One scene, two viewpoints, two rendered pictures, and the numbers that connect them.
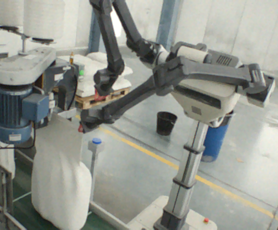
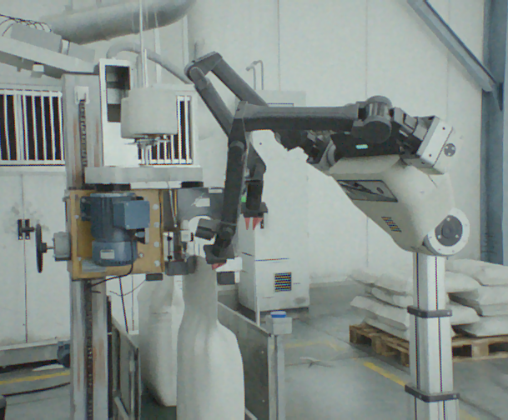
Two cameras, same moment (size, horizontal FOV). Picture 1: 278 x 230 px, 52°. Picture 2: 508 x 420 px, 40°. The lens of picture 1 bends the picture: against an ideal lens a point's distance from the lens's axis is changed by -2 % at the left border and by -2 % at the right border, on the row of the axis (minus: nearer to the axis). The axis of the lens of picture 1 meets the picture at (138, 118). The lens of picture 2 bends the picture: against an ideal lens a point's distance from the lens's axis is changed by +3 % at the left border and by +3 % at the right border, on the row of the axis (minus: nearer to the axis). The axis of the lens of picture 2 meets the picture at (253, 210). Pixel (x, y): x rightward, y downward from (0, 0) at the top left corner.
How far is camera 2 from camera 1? 1.42 m
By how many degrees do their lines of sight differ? 42
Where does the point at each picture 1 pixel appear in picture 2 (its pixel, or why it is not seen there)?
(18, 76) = (106, 172)
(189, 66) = (248, 111)
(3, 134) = (95, 250)
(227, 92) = (388, 165)
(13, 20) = not seen: hidden behind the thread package
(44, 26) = (143, 117)
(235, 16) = not seen: outside the picture
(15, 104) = (107, 210)
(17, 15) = not seen: hidden behind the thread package
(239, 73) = (337, 111)
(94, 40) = (493, 252)
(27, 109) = (117, 213)
